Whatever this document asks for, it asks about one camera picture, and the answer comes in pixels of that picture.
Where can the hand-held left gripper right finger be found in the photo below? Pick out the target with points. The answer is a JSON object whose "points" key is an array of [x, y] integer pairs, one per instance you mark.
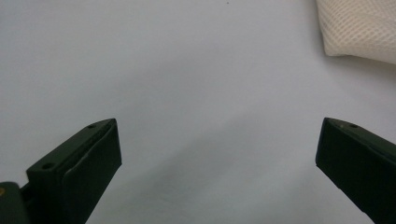
{"points": [[358, 165]]}

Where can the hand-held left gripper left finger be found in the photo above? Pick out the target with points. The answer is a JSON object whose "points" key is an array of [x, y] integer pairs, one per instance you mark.
{"points": [[81, 168]]}

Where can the white mesh zipper bag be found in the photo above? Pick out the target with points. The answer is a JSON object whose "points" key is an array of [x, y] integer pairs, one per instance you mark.
{"points": [[361, 28]]}

